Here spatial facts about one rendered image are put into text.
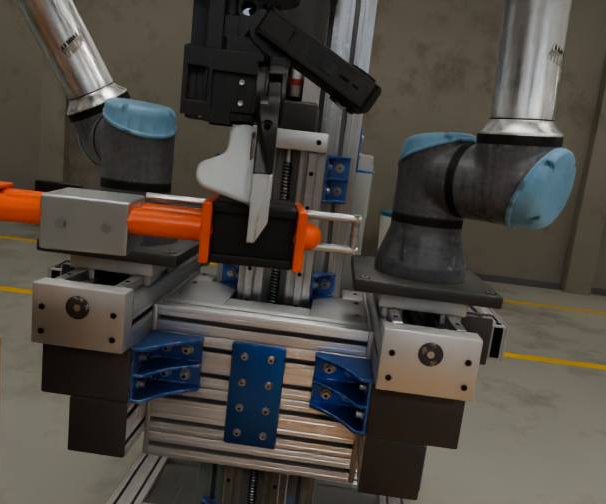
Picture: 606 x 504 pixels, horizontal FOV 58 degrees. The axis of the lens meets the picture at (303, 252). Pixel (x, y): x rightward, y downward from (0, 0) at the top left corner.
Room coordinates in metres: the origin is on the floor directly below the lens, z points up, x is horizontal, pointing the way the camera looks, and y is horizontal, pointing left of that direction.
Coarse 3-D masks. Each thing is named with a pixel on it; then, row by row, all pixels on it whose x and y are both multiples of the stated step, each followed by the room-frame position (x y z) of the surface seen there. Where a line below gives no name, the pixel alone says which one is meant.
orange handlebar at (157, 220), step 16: (0, 192) 0.47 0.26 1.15; (16, 192) 0.47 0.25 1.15; (32, 192) 0.47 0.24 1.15; (0, 208) 0.42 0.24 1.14; (16, 208) 0.43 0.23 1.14; (32, 208) 0.43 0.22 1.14; (144, 208) 0.48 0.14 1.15; (160, 208) 0.48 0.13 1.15; (176, 208) 0.48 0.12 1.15; (192, 208) 0.49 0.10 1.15; (128, 224) 0.43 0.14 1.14; (144, 224) 0.44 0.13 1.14; (160, 224) 0.44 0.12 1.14; (176, 224) 0.44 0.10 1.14; (192, 224) 0.44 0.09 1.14; (320, 240) 0.48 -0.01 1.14
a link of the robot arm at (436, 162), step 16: (416, 144) 0.87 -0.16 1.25; (432, 144) 0.85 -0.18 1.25; (448, 144) 0.85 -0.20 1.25; (464, 144) 0.85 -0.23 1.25; (400, 160) 0.90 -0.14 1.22; (416, 160) 0.87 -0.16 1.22; (432, 160) 0.85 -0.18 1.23; (448, 160) 0.83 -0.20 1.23; (400, 176) 0.89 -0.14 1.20; (416, 176) 0.86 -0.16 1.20; (432, 176) 0.84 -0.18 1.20; (448, 176) 0.82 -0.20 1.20; (400, 192) 0.89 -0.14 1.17; (416, 192) 0.86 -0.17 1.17; (432, 192) 0.84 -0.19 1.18; (448, 192) 0.82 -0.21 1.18; (400, 208) 0.88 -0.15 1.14; (416, 208) 0.86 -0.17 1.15; (432, 208) 0.85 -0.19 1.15; (448, 208) 0.84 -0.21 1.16
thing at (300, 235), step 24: (216, 216) 0.44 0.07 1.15; (240, 216) 0.44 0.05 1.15; (288, 216) 0.44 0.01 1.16; (216, 240) 0.44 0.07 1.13; (240, 240) 0.44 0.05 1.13; (264, 240) 0.44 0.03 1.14; (288, 240) 0.45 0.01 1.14; (240, 264) 0.44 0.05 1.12; (264, 264) 0.44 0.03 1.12; (288, 264) 0.44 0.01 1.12
